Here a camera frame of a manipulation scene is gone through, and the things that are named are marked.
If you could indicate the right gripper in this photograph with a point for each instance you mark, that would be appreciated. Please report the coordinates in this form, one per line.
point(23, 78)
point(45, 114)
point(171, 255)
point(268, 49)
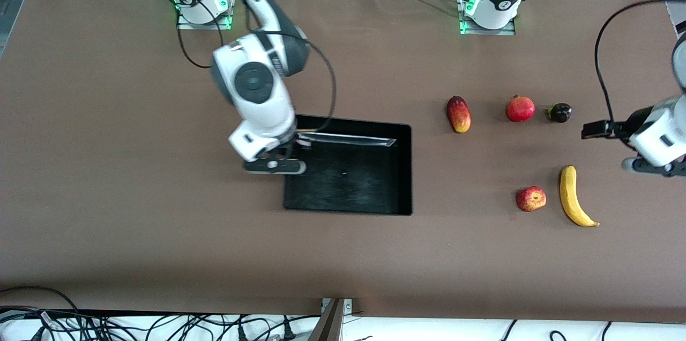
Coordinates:
point(284, 151)

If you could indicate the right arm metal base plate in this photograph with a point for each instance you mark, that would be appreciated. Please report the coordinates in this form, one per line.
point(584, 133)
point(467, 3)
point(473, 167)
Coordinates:
point(185, 23)

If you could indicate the red pomegranate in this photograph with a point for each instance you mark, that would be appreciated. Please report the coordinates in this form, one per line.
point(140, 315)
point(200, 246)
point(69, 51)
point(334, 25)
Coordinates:
point(520, 109)

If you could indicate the yellow banana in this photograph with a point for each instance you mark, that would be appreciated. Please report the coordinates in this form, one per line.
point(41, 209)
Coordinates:
point(569, 196)

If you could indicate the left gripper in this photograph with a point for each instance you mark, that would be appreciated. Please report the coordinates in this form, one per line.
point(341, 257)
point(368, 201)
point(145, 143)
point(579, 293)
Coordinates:
point(621, 128)

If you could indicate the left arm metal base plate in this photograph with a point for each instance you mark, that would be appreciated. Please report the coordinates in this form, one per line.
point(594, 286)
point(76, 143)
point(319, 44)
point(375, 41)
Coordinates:
point(506, 31)

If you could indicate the dark purple mangosteen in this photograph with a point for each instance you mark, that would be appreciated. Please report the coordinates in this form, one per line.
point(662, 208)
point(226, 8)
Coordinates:
point(560, 113)

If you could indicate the black plastic tray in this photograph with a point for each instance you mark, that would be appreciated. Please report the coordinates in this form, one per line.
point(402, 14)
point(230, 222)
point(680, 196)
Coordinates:
point(353, 180)

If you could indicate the red yellow mango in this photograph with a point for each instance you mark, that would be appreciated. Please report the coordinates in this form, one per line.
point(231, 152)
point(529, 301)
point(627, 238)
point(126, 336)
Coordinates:
point(459, 115)

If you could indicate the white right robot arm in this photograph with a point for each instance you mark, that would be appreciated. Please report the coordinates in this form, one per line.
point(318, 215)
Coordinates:
point(257, 83)

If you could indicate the aluminium profile post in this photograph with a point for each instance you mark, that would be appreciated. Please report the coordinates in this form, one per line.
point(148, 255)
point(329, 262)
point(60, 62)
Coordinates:
point(329, 325)

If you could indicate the red yellow apple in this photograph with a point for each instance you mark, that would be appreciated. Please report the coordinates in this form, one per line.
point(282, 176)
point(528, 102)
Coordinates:
point(530, 199)

